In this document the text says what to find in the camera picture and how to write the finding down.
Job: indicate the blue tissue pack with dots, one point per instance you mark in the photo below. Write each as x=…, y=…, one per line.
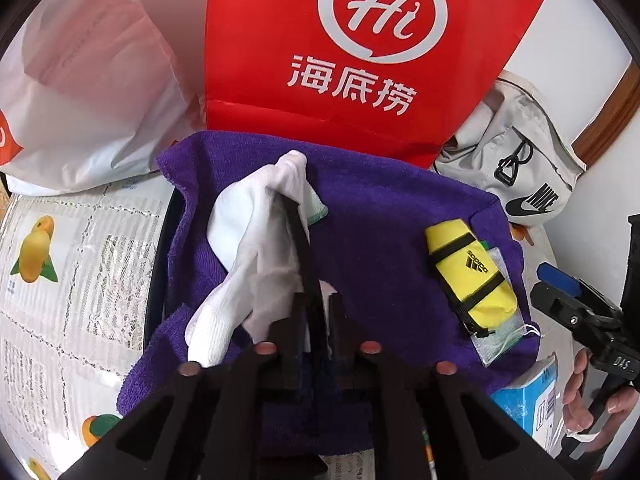
x=520, y=395

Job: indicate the brown wooden door frame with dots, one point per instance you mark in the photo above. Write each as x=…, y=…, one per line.
x=615, y=110

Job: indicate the person's right hand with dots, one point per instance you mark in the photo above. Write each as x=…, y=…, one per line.
x=575, y=395

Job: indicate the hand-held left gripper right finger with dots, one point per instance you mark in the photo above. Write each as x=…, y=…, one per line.
x=360, y=385

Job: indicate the purple towel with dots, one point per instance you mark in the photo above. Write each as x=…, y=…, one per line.
x=375, y=230

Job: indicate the white plastic shopping bag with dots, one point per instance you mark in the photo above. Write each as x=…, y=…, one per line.
x=90, y=110

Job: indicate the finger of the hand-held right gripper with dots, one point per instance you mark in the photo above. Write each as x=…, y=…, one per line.
x=570, y=312
x=562, y=277

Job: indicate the red paper bag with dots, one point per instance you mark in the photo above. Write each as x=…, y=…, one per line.
x=260, y=60

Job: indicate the grey waist bag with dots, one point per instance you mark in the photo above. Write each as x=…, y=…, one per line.
x=530, y=130

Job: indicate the white sock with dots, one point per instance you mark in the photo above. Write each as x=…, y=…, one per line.
x=235, y=230

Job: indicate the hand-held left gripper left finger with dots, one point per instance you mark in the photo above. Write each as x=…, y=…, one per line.
x=280, y=385

